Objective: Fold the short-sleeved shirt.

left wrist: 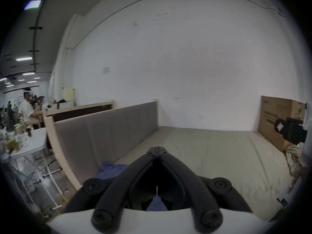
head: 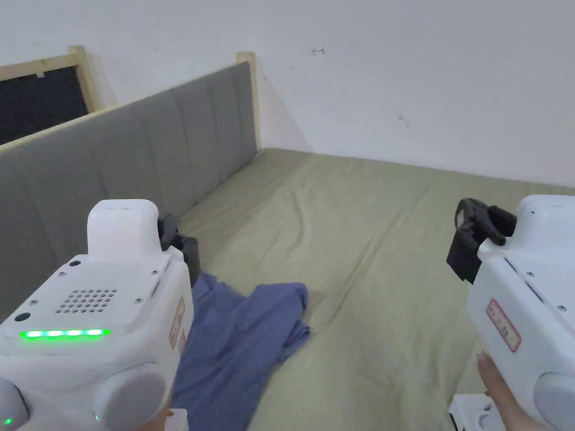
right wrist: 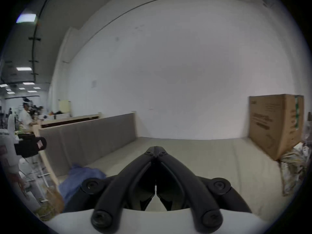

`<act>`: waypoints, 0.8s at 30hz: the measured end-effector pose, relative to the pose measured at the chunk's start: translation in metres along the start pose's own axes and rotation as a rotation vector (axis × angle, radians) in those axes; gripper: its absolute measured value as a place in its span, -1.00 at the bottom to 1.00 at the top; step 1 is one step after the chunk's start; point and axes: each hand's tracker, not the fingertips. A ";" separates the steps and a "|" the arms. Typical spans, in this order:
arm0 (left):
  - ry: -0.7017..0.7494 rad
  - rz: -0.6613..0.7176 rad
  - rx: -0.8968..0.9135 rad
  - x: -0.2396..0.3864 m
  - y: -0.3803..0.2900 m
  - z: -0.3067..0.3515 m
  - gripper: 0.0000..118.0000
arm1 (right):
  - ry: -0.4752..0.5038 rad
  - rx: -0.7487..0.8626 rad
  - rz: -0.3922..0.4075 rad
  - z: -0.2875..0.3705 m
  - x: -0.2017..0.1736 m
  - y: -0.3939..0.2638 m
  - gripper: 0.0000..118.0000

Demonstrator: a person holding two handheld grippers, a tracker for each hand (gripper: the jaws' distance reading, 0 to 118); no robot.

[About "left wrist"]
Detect dark wooden headboard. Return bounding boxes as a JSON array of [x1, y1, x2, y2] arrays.
[[42, 100, 115, 124]]

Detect brown cardboard carton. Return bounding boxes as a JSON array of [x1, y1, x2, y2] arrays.
[[258, 95, 306, 153]]

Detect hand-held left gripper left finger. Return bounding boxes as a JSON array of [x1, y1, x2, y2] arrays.
[[62, 147, 159, 229]]

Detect white table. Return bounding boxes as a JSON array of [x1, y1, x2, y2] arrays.
[[0, 121, 49, 171]]

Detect floral patterned cloth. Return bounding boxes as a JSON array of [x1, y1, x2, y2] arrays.
[[285, 145, 303, 178]]

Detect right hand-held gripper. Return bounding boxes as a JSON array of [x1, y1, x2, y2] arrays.
[[274, 101, 312, 209]]

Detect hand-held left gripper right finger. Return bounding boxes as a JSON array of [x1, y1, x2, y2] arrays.
[[157, 147, 253, 229]]

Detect grey padded headboard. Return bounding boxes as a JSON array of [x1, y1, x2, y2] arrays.
[[46, 101, 159, 191]]

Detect bed with beige sheet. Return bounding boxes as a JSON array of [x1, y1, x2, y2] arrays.
[[113, 126, 297, 222]]

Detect dark blue garment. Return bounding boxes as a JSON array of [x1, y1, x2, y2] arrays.
[[98, 162, 169, 212]]

